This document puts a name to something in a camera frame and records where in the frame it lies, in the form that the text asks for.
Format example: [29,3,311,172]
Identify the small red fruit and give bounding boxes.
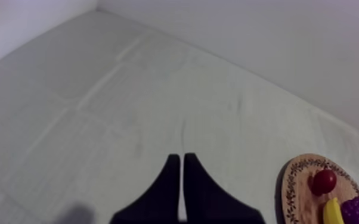
[311,169,338,196]

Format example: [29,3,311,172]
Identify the purple toy grapes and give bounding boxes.
[341,196,359,224]

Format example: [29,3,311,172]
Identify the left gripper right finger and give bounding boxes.
[183,153,267,224]

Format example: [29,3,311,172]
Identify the round wooden board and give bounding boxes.
[280,153,359,224]

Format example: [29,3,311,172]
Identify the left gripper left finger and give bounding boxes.
[109,154,181,224]

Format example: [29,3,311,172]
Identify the yellow toy banana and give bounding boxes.
[323,197,345,224]

